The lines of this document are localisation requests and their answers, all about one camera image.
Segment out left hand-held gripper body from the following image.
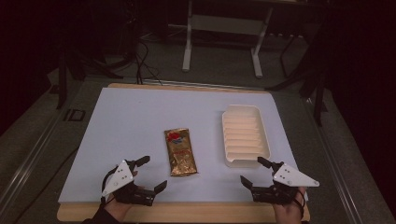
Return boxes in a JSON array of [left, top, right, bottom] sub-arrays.
[[101, 159, 156, 207]]

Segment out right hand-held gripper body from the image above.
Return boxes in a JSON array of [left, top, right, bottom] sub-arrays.
[[250, 161, 320, 206]]

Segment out white ribbed plastic tray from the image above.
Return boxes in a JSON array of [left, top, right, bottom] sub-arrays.
[[220, 104, 272, 169]]

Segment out gold foil snack packet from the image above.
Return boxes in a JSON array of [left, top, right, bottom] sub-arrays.
[[163, 127, 199, 177]]

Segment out person's left hand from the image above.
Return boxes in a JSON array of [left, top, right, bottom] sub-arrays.
[[104, 197, 138, 223]]

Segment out person's right hand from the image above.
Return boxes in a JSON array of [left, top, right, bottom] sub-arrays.
[[273, 186, 308, 224]]

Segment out wooden table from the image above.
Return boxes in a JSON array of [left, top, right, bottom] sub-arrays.
[[56, 82, 311, 224]]

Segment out pale blue table mat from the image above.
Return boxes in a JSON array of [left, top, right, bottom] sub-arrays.
[[58, 87, 309, 205]]

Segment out black metal stand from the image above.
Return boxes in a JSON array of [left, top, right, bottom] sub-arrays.
[[55, 46, 124, 110], [264, 18, 330, 127]]

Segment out white metal stand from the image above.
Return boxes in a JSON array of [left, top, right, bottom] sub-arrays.
[[181, 0, 276, 79]]

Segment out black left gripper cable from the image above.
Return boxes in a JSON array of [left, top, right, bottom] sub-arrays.
[[99, 166, 120, 207]]

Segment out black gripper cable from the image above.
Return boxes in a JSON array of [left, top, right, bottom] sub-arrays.
[[99, 166, 120, 207], [293, 188, 307, 220]]

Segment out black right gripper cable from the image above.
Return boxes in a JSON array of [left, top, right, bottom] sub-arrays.
[[293, 188, 307, 220]]

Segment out metal floor rail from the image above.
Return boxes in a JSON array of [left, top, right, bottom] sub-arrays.
[[303, 97, 365, 224], [0, 102, 68, 216]]

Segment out black cables on floor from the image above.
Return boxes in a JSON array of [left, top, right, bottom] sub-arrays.
[[102, 29, 164, 87]]

